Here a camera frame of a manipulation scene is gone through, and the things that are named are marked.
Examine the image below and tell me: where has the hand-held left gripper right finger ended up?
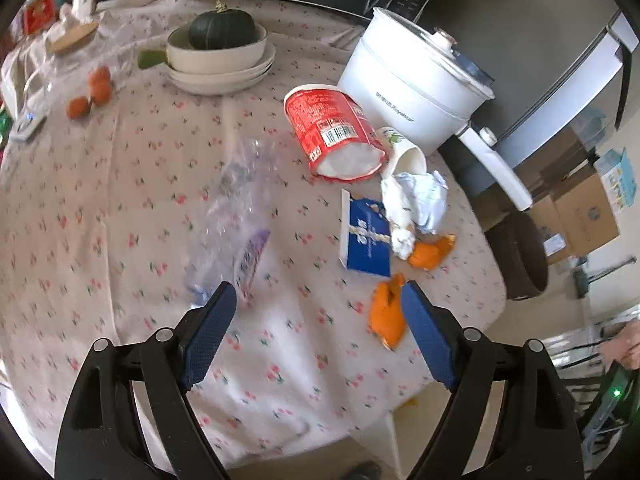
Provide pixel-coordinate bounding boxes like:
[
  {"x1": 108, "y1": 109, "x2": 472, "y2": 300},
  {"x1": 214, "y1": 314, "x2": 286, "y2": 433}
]
[{"x1": 400, "y1": 280, "x2": 586, "y2": 480}]

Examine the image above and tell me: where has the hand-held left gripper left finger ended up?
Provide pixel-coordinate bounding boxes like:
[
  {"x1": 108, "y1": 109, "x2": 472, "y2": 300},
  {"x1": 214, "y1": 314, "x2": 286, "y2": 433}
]
[{"x1": 54, "y1": 281, "x2": 238, "y2": 480}]

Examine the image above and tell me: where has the orange peel piece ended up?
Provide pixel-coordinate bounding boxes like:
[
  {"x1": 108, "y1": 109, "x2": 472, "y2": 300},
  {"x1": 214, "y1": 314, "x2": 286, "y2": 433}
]
[
  {"x1": 368, "y1": 273, "x2": 408, "y2": 351},
  {"x1": 407, "y1": 234, "x2": 456, "y2": 272}
]

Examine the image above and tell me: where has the blue packet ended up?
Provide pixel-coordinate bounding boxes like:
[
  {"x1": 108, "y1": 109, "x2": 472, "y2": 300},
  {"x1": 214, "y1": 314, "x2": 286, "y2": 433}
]
[{"x1": 339, "y1": 189, "x2": 392, "y2": 279}]

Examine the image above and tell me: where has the clear plastic bag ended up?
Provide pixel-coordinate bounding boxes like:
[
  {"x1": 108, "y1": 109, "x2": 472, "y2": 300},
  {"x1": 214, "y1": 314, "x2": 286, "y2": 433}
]
[{"x1": 185, "y1": 137, "x2": 273, "y2": 306}]

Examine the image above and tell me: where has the white tissue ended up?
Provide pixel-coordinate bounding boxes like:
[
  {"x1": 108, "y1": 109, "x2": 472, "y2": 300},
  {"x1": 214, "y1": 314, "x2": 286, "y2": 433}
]
[{"x1": 381, "y1": 170, "x2": 448, "y2": 261}]

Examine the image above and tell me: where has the white paper cup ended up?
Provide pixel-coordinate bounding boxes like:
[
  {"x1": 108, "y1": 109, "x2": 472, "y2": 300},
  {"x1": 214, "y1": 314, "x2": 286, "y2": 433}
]
[{"x1": 377, "y1": 126, "x2": 427, "y2": 181}]

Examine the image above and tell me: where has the red instant noodle cup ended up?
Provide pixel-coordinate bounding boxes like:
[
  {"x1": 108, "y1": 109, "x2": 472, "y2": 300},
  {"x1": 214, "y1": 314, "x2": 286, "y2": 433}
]
[{"x1": 284, "y1": 85, "x2": 390, "y2": 181}]

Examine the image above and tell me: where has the brown trash bin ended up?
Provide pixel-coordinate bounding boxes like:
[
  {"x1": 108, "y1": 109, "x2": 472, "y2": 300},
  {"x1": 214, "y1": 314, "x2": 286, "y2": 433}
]
[{"x1": 484, "y1": 210, "x2": 551, "y2": 302}]

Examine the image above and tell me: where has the person's right hand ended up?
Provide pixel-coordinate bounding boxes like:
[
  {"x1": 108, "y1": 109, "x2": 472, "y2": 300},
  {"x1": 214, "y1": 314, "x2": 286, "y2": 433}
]
[{"x1": 598, "y1": 319, "x2": 640, "y2": 371}]

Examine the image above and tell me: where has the cardboard box with white label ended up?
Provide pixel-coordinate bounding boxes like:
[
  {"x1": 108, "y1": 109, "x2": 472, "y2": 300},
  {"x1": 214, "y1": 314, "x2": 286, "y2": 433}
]
[{"x1": 527, "y1": 195, "x2": 576, "y2": 266}]

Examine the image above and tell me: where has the floral tablecloth table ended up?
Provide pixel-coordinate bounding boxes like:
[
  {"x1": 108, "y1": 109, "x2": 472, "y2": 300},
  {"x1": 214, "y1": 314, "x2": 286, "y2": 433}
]
[{"x1": 0, "y1": 0, "x2": 506, "y2": 466}]

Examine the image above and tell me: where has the large cardboard box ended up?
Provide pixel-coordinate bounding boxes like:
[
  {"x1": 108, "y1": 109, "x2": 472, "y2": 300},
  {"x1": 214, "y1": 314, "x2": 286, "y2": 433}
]
[{"x1": 550, "y1": 170, "x2": 621, "y2": 256}]

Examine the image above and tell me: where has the blue and white carton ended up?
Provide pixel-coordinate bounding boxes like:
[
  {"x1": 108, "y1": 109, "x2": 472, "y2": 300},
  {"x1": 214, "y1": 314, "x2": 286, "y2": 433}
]
[{"x1": 595, "y1": 147, "x2": 638, "y2": 211}]

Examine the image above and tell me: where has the white electric cooking pot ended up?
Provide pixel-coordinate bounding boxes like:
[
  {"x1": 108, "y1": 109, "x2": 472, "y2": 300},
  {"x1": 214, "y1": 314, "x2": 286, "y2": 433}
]
[{"x1": 336, "y1": 7, "x2": 533, "y2": 212}]

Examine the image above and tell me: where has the dark green squash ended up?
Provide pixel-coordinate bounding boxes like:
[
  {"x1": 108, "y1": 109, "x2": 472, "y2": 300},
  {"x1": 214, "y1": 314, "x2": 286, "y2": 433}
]
[{"x1": 188, "y1": 1, "x2": 257, "y2": 51}]

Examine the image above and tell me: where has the grey refrigerator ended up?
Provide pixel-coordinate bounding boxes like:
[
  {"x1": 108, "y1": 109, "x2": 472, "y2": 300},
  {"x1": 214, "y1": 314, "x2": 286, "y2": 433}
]
[{"x1": 425, "y1": 0, "x2": 640, "y2": 196}]

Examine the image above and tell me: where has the cream bowl with green handle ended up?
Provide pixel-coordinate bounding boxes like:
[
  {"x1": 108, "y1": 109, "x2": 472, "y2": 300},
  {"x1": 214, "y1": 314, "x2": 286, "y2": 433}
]
[{"x1": 138, "y1": 25, "x2": 268, "y2": 75}]

